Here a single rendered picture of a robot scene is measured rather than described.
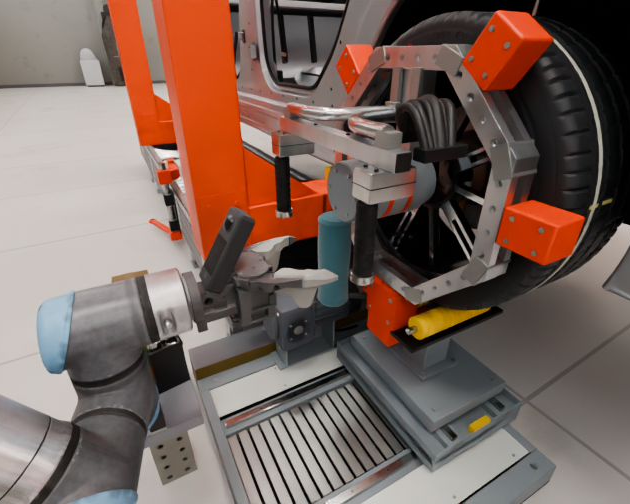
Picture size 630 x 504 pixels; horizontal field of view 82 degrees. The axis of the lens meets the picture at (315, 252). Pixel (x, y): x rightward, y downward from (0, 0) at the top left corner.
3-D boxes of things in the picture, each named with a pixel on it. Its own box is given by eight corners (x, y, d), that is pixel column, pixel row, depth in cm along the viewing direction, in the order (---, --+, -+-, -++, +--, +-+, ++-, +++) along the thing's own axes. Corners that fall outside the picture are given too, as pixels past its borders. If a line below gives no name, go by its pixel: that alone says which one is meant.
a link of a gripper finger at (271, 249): (282, 258, 67) (252, 282, 60) (280, 229, 64) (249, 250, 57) (296, 262, 66) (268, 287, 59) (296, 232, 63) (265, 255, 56)
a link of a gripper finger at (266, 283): (305, 277, 54) (247, 274, 54) (305, 266, 53) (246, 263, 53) (301, 295, 49) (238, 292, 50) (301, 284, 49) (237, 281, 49)
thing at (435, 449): (515, 420, 116) (523, 399, 111) (430, 475, 101) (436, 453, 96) (409, 329, 154) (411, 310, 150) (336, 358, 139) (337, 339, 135)
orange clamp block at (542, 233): (521, 235, 67) (572, 256, 60) (492, 244, 63) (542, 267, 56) (532, 198, 63) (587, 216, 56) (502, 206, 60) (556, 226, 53)
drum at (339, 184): (434, 216, 83) (445, 154, 77) (357, 235, 74) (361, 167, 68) (395, 197, 94) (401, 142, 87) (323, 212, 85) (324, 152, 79)
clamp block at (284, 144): (315, 153, 86) (315, 130, 83) (280, 158, 82) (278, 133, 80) (305, 149, 90) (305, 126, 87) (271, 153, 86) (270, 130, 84)
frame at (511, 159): (488, 337, 77) (576, 40, 51) (467, 347, 74) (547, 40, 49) (348, 237, 119) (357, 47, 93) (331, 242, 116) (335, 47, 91)
